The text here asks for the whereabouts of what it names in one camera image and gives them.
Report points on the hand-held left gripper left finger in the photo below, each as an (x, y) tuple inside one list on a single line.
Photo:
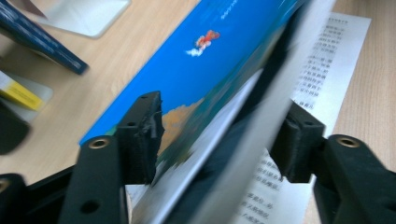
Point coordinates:
[(99, 180)]

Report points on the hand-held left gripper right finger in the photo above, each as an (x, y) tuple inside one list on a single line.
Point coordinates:
[(348, 174)]

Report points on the black hardcover book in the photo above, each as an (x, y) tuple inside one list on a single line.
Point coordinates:
[(12, 130)]

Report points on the yellow book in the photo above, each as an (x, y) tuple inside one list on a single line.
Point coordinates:
[(21, 93)]

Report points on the blue book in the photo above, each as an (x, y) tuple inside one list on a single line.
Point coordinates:
[(193, 71)]

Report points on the red illustrated book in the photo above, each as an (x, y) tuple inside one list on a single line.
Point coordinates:
[(37, 40)]

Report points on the grey extendable book rack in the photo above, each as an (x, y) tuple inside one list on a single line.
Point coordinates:
[(87, 18)]

